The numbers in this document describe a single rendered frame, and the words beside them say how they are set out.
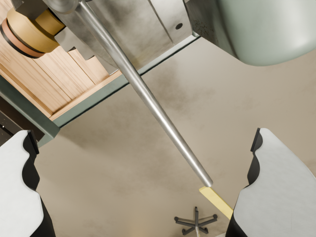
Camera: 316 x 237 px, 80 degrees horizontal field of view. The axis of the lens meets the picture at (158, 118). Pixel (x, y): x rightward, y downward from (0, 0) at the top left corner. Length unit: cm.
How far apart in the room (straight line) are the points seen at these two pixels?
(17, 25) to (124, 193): 217
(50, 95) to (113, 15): 51
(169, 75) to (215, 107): 50
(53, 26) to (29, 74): 34
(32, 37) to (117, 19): 19
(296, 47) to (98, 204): 253
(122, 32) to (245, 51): 15
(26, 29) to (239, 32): 32
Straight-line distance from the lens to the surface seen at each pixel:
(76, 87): 66
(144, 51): 29
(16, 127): 72
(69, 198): 262
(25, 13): 38
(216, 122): 182
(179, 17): 27
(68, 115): 116
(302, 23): 25
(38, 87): 72
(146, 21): 25
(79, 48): 39
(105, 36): 17
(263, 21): 25
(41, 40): 40
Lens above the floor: 146
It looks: 59 degrees down
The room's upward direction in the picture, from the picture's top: 177 degrees clockwise
